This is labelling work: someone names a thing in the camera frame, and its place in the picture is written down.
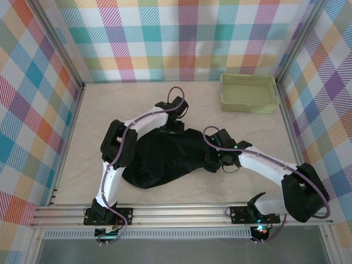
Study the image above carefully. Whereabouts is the black t-shirt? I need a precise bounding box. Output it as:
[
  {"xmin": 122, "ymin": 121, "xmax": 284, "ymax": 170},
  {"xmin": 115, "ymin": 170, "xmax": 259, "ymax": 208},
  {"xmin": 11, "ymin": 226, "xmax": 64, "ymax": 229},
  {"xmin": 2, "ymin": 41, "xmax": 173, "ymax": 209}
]
[{"xmin": 120, "ymin": 128, "xmax": 240, "ymax": 190}]

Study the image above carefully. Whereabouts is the pale green plastic basket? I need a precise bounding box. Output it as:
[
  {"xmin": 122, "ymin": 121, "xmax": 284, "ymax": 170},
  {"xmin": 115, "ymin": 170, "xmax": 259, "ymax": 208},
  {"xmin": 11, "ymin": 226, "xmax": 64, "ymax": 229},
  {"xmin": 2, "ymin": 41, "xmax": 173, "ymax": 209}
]
[{"xmin": 220, "ymin": 73, "xmax": 278, "ymax": 114}]

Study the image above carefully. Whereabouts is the thin black right gripper wire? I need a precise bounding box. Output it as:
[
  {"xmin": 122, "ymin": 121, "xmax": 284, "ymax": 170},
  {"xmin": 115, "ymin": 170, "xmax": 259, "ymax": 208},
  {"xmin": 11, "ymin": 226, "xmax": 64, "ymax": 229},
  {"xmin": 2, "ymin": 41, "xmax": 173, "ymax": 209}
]
[{"xmin": 222, "ymin": 161, "xmax": 240, "ymax": 174}]

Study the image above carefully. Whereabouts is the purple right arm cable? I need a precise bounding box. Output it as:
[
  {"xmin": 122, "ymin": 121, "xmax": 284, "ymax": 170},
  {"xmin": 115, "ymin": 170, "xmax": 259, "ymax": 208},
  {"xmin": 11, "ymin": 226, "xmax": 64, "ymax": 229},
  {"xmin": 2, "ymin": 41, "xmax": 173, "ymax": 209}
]
[{"xmin": 202, "ymin": 125, "xmax": 331, "ymax": 244}]

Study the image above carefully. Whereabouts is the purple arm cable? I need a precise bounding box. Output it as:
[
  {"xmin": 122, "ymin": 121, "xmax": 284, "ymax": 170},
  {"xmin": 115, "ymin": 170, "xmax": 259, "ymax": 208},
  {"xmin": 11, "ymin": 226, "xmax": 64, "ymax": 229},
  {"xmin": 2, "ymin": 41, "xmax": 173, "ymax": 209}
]
[
  {"xmin": 202, "ymin": 125, "xmax": 331, "ymax": 244},
  {"xmin": 97, "ymin": 86, "xmax": 185, "ymax": 244}
]

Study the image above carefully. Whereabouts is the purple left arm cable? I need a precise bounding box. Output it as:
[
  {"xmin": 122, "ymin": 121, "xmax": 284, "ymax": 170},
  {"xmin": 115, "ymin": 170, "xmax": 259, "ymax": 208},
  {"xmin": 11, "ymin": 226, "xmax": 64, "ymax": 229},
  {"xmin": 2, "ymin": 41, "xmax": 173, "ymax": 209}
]
[{"xmin": 97, "ymin": 86, "xmax": 185, "ymax": 244}]

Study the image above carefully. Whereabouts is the aluminium table side rail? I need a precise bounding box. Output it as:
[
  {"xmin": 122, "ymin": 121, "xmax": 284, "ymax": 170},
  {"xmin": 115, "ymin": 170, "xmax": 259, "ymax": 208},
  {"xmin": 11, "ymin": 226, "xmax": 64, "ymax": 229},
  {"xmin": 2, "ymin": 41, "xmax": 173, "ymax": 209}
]
[
  {"xmin": 277, "ymin": 82, "xmax": 316, "ymax": 204},
  {"xmin": 47, "ymin": 84, "xmax": 86, "ymax": 207}
]

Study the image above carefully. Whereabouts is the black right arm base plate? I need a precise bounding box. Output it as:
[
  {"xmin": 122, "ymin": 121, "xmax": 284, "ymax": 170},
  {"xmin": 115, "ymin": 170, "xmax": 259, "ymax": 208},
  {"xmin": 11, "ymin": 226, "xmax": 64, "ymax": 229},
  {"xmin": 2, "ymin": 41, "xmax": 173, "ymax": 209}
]
[{"xmin": 230, "ymin": 205, "xmax": 281, "ymax": 225}]

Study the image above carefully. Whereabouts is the long aluminium mounting rail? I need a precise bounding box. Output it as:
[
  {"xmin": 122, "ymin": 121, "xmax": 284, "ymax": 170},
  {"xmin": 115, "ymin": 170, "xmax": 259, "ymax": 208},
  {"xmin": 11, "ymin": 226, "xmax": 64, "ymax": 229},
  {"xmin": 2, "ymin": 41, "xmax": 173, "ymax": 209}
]
[{"xmin": 29, "ymin": 205, "xmax": 333, "ymax": 229}]

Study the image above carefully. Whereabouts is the grey slotted cable duct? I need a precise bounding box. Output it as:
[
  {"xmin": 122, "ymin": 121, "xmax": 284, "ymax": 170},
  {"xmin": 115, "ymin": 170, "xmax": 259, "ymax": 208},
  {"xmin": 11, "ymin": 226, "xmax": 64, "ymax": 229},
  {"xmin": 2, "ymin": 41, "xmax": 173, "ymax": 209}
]
[{"xmin": 43, "ymin": 227, "xmax": 252, "ymax": 239}]

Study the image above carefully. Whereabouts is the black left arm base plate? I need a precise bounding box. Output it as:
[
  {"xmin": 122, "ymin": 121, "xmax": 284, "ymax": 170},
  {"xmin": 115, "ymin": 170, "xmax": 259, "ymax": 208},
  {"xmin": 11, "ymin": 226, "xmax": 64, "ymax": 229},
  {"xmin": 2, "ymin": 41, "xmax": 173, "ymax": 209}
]
[{"xmin": 83, "ymin": 206, "xmax": 134, "ymax": 227}]

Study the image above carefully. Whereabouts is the aluminium frame post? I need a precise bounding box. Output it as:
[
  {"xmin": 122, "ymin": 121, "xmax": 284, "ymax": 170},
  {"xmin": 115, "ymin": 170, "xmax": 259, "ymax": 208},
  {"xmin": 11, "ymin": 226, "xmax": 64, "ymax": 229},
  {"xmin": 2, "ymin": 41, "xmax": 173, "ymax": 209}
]
[
  {"xmin": 274, "ymin": 0, "xmax": 329, "ymax": 86},
  {"xmin": 31, "ymin": 0, "xmax": 86, "ymax": 91}
]

